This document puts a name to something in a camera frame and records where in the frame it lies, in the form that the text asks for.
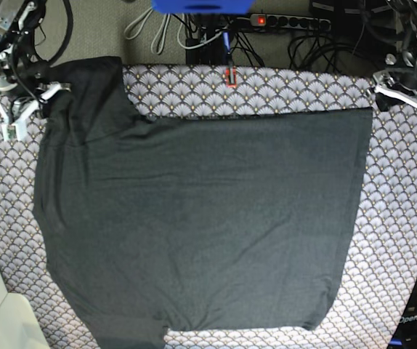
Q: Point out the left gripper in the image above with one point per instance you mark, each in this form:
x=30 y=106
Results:
x=397 y=82

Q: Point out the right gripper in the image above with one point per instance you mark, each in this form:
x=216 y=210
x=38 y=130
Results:
x=23 y=76

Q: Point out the dark grey T-shirt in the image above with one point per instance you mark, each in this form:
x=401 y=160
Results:
x=183 y=225

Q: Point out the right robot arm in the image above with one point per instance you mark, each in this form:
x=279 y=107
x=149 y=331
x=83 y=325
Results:
x=18 y=23

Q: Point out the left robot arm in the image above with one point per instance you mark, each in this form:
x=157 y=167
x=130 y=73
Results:
x=404 y=41

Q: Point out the black power strip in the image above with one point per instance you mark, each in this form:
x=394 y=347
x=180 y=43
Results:
x=289 y=22

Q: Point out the red black table clamp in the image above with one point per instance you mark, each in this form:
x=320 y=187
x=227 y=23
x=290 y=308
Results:
x=231 y=76

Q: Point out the white plastic bin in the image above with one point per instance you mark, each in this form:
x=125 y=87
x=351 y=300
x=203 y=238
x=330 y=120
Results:
x=19 y=327

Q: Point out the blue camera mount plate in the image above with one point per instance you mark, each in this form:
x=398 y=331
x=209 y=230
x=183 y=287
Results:
x=235 y=7

